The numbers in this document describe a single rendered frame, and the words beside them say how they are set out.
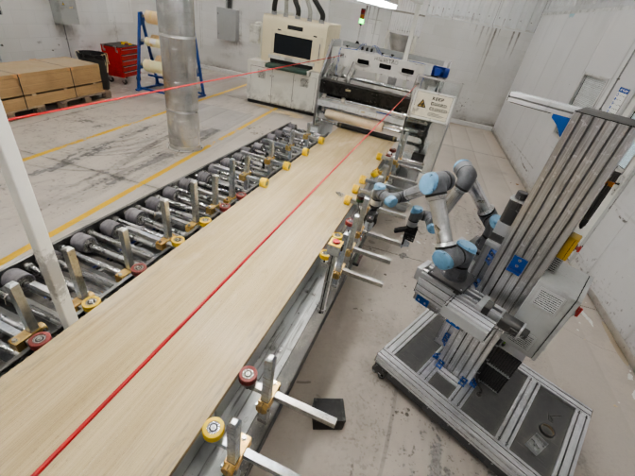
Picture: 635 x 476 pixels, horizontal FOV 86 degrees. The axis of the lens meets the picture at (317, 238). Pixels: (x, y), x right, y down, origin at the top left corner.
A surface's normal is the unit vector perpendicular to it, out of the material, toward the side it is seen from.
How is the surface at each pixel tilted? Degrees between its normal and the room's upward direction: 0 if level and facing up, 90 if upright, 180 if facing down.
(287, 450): 0
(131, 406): 0
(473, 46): 90
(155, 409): 0
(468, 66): 90
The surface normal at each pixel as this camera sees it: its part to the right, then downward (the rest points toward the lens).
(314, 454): 0.14, -0.82
